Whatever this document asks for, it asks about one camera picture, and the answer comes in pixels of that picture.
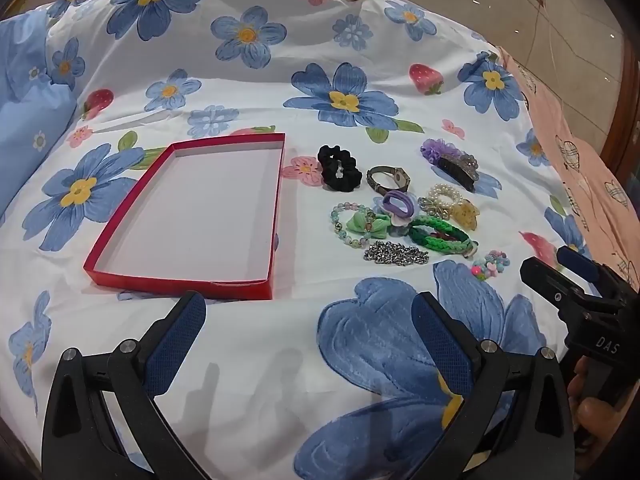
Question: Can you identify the pastel glass bead bracelet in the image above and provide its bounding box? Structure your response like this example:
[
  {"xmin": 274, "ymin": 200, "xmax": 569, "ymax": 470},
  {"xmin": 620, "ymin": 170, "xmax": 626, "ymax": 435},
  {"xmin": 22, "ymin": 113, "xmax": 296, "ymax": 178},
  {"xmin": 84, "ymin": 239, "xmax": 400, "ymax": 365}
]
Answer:
[{"xmin": 330, "ymin": 201, "xmax": 381, "ymax": 250}]

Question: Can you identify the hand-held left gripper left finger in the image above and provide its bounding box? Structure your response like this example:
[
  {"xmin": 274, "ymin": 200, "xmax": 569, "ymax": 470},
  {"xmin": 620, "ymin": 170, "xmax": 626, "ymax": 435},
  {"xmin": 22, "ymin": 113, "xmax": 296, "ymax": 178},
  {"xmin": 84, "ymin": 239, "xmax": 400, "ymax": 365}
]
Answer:
[{"xmin": 42, "ymin": 290, "xmax": 211, "ymax": 480}]

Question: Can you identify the yellow flower claw clip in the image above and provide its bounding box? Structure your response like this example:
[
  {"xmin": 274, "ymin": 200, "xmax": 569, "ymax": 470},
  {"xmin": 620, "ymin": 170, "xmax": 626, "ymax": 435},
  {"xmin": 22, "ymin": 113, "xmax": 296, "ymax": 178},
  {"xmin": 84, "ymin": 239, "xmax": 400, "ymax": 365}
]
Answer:
[{"xmin": 451, "ymin": 199, "xmax": 482, "ymax": 233}]

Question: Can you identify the silver bow hair clip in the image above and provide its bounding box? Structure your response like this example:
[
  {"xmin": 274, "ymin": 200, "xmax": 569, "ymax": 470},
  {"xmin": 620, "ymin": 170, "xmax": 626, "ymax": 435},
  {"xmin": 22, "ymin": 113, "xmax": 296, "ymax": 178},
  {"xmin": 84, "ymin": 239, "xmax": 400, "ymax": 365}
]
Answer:
[{"xmin": 418, "ymin": 196, "xmax": 453, "ymax": 217}]

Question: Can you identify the white blue floral bedsheet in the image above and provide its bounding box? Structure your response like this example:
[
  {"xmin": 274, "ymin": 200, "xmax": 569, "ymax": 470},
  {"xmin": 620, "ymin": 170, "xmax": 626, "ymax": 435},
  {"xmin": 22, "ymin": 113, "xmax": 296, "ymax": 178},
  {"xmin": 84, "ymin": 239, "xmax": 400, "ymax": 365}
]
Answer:
[{"xmin": 0, "ymin": 0, "xmax": 640, "ymax": 480}]

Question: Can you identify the silver metal chain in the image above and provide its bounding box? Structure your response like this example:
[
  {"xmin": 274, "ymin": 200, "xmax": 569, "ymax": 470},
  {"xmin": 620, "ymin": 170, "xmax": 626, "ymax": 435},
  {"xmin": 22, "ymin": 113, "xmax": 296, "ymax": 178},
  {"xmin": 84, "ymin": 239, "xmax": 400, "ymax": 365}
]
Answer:
[{"xmin": 363, "ymin": 241, "xmax": 430, "ymax": 265}]

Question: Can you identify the red shallow cardboard box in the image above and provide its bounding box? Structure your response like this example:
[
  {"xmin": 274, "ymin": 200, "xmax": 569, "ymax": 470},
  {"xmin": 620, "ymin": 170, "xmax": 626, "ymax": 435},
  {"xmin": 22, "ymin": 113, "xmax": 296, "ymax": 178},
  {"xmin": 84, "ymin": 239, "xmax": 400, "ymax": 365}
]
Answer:
[{"xmin": 83, "ymin": 133, "xmax": 287, "ymax": 301}]

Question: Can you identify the purple mesh flower hair tie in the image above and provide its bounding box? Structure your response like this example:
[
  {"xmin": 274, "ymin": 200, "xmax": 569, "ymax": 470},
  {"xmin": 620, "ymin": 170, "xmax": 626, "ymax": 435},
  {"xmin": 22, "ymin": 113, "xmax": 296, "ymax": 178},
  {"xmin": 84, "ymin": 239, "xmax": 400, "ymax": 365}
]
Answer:
[{"xmin": 421, "ymin": 138, "xmax": 458, "ymax": 164}]

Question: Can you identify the grey wrist watch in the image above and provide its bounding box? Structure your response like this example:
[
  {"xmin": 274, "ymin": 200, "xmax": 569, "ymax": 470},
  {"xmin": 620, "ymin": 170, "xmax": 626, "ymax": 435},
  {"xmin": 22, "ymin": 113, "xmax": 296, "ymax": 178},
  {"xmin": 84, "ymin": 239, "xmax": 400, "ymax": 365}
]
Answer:
[{"xmin": 366, "ymin": 165, "xmax": 412, "ymax": 195}]

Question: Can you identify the person's right hand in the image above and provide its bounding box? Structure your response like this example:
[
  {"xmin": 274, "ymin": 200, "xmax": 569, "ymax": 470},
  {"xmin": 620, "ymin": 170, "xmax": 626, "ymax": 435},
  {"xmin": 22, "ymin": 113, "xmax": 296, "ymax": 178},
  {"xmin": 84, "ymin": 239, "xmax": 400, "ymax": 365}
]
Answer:
[{"xmin": 567, "ymin": 355, "xmax": 640, "ymax": 461}]

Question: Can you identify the white pearl bracelet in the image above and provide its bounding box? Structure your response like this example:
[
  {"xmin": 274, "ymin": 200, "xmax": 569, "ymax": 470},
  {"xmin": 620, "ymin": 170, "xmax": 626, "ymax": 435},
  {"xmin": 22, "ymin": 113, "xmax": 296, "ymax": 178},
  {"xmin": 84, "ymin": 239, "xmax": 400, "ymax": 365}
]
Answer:
[{"xmin": 426, "ymin": 183, "xmax": 463, "ymax": 208}]

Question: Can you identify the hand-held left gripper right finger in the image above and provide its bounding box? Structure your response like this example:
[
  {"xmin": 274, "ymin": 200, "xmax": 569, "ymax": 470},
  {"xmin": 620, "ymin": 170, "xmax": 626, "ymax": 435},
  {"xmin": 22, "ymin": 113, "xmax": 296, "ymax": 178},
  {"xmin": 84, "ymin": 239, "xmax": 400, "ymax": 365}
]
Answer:
[{"xmin": 410, "ymin": 291, "xmax": 571, "ymax": 480}]

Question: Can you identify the colourful plastic bead bracelet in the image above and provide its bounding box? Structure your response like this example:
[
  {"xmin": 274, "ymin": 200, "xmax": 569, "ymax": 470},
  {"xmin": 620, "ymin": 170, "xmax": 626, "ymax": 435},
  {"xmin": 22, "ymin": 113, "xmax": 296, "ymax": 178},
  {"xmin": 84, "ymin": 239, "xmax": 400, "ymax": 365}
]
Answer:
[{"xmin": 471, "ymin": 250, "xmax": 512, "ymax": 282}]

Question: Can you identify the green braided bracelet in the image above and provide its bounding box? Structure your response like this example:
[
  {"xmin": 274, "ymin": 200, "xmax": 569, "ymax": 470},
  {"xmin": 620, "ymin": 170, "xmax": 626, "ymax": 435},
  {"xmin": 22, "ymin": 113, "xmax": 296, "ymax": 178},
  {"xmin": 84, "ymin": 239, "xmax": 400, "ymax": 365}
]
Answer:
[{"xmin": 407, "ymin": 215, "xmax": 478, "ymax": 257}]

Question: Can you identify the pink printed sheet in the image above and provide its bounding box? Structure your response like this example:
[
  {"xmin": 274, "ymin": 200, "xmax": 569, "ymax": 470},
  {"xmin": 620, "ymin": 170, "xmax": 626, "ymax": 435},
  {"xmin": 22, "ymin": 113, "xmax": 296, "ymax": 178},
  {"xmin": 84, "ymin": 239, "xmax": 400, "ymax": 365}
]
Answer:
[{"xmin": 495, "ymin": 45, "xmax": 640, "ymax": 291}]

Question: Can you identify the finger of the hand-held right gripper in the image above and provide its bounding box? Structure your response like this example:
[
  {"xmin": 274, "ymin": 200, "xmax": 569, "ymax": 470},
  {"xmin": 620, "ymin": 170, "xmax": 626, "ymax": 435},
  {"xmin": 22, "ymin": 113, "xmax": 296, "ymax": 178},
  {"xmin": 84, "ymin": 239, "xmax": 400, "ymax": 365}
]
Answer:
[
  {"xmin": 520, "ymin": 257, "xmax": 586, "ymax": 311},
  {"xmin": 556, "ymin": 246, "xmax": 603, "ymax": 285}
]

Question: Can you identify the green fabric bow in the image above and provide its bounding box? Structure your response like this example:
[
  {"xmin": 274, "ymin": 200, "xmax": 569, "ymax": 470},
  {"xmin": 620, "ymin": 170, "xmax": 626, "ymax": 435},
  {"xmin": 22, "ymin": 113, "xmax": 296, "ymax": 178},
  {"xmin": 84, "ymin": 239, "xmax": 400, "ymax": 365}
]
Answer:
[{"xmin": 346, "ymin": 211, "xmax": 392, "ymax": 241}]

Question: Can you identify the wooden bed frame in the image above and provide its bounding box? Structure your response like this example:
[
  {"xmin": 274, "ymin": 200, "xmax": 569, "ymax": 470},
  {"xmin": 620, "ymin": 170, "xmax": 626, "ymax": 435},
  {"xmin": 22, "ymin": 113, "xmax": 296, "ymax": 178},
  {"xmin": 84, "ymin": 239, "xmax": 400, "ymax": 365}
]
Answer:
[{"xmin": 597, "ymin": 35, "xmax": 640, "ymax": 201}]

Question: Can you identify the black fabric scrunchie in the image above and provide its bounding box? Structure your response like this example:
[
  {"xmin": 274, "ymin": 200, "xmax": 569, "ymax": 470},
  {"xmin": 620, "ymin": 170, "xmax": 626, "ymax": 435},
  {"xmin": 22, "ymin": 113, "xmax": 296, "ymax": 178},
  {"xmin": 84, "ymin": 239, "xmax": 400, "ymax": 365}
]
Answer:
[{"xmin": 317, "ymin": 144, "xmax": 363, "ymax": 192}]

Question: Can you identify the light blue floral pillow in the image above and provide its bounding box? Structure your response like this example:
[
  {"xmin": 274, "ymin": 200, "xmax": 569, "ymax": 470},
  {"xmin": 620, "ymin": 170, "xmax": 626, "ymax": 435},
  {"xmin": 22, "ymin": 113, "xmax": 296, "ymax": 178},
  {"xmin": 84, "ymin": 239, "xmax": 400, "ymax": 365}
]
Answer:
[{"xmin": 0, "ymin": 10, "xmax": 78, "ymax": 221}]

